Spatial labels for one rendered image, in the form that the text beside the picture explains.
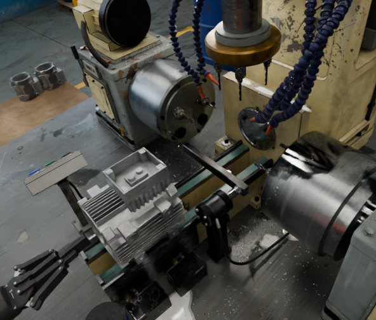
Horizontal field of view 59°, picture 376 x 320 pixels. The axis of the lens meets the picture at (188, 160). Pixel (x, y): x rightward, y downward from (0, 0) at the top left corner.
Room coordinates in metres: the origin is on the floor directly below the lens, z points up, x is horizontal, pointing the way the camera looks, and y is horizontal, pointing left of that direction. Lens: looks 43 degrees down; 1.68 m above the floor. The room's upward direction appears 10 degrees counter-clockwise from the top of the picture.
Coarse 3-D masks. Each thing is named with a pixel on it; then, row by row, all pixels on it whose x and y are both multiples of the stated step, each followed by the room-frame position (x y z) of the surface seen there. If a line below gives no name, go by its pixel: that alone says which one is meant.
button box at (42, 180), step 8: (72, 152) 0.76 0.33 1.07; (80, 152) 0.74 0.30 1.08; (64, 160) 0.72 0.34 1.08; (72, 160) 0.72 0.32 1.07; (80, 160) 0.72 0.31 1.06; (48, 168) 0.69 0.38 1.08; (56, 168) 0.69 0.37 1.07; (64, 168) 0.70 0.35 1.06; (72, 168) 0.70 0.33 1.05; (80, 168) 0.71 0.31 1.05; (32, 176) 0.67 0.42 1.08; (40, 176) 0.67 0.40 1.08; (48, 176) 0.68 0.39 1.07; (56, 176) 0.68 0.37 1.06; (64, 176) 0.68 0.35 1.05; (32, 184) 0.65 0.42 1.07; (40, 184) 0.66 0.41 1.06; (48, 184) 0.66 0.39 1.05; (32, 192) 0.64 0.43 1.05
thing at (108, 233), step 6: (168, 186) 0.54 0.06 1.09; (174, 186) 0.54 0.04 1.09; (168, 192) 0.53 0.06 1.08; (174, 192) 0.53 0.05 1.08; (84, 198) 0.55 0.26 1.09; (180, 222) 0.53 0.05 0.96; (108, 228) 0.45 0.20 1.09; (102, 234) 0.43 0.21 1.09; (108, 234) 0.43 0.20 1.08; (114, 234) 0.44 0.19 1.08; (108, 240) 0.43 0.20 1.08; (120, 264) 0.43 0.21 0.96; (126, 264) 0.43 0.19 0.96
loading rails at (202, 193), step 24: (240, 144) 0.83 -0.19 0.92; (240, 168) 0.79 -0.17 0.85; (192, 192) 0.68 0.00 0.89; (192, 216) 0.57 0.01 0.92; (96, 240) 0.54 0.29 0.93; (168, 240) 0.50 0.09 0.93; (192, 240) 0.53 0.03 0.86; (96, 264) 0.49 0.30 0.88; (144, 264) 0.45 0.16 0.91; (168, 264) 0.48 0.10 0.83; (120, 288) 0.41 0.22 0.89; (144, 288) 0.44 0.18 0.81
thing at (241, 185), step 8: (184, 144) 0.75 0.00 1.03; (192, 152) 0.71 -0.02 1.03; (200, 152) 0.71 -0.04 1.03; (200, 160) 0.69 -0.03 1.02; (208, 160) 0.67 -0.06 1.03; (208, 168) 0.66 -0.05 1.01; (216, 168) 0.63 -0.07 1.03; (224, 168) 0.63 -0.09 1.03; (224, 176) 0.60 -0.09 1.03; (232, 176) 0.59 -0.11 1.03; (232, 184) 0.57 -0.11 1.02; (240, 184) 0.56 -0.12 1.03; (248, 192) 0.55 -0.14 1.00
